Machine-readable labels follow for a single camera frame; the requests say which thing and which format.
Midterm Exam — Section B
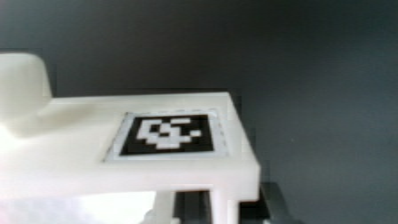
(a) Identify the small white drawer with knob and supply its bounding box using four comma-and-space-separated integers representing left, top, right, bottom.
0, 53, 261, 224

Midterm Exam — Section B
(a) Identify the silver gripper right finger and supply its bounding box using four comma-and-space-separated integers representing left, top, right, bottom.
239, 182, 296, 224

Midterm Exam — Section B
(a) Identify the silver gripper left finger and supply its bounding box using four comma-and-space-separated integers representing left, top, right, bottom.
140, 191, 181, 224

